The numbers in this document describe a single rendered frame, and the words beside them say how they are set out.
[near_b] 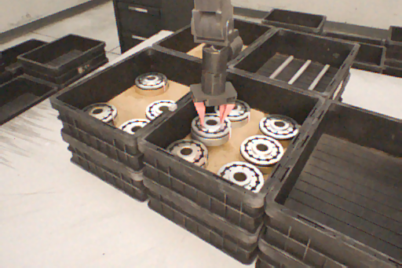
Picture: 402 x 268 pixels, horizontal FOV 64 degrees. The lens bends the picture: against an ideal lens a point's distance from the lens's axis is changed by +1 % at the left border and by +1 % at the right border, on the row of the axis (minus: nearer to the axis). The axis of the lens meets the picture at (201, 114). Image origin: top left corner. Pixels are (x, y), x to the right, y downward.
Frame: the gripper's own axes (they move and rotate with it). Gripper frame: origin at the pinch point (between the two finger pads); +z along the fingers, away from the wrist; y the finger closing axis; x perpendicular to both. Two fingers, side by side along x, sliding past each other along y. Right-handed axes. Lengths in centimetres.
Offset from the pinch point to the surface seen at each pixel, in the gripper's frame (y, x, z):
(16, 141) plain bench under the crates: 57, -28, 20
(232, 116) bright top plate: -7.2, -4.8, 2.6
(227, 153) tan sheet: -2.9, 6.0, 6.2
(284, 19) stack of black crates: -97, -164, 26
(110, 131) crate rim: 24.4, 3.7, -2.4
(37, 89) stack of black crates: 73, -110, 43
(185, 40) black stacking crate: -2, -53, -2
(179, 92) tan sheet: 4.6, -25.1, 5.0
